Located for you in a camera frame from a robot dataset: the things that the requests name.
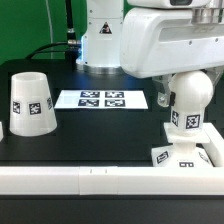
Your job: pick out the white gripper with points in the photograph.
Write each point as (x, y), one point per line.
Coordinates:
(158, 42)

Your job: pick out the white lamp bulb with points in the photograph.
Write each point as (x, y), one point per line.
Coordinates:
(192, 92)

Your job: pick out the white lamp base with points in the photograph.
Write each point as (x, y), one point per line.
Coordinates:
(182, 151)

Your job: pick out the white lamp shade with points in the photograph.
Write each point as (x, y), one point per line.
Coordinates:
(31, 107)

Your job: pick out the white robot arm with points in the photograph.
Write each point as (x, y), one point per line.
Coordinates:
(100, 45)

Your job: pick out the white marker sheet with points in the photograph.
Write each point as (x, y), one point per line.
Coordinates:
(101, 99)

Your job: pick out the white right rail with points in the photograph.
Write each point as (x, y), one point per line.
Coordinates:
(215, 148)

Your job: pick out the white rail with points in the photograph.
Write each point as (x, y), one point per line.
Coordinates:
(215, 148)
(110, 181)
(1, 131)

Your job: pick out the white front rail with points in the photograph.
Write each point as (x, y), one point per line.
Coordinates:
(110, 181)

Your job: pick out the white left rail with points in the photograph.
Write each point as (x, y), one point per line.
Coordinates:
(1, 131)

